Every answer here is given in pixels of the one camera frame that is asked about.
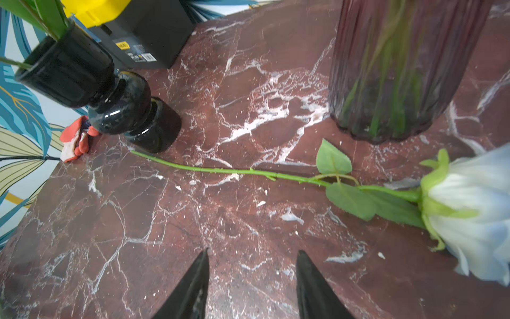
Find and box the dark red glass vase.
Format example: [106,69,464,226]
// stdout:
[328,1,493,144]

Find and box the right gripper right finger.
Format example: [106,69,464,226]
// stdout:
[296,250,355,319]

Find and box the yellow black toolbox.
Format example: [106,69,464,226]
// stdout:
[61,0,195,69]

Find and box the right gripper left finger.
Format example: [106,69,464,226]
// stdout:
[152,249,210,319]

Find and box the large pale blue rose stem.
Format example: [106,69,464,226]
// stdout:
[129,138,510,287]

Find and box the black ceramic vase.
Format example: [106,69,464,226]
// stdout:
[15,23,182,154]

